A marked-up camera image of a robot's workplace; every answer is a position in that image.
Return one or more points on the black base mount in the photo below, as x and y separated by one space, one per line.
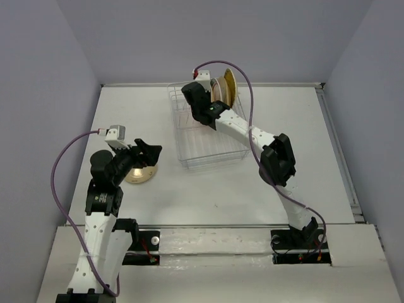
146 251
287 252

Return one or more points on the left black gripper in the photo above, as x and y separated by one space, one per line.
149 156

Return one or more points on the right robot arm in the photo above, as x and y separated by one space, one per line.
274 155

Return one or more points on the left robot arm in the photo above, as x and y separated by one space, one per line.
106 238

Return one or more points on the orange round plate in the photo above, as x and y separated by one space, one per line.
185 120

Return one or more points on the white plate green rim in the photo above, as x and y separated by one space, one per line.
218 90

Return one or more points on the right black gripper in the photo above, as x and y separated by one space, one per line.
207 91

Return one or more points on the small beige round plate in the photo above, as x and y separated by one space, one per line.
139 176

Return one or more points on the beige oval flower plate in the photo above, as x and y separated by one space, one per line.
225 95

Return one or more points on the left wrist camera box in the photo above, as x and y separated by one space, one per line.
115 137

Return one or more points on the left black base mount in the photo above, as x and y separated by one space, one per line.
146 251

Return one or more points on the yellow bear plate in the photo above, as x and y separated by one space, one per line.
216 92

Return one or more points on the green woven bamboo tray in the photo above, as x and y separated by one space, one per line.
232 85

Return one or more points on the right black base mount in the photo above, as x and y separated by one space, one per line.
287 252

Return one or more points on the white wire dish rack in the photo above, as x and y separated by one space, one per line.
201 147

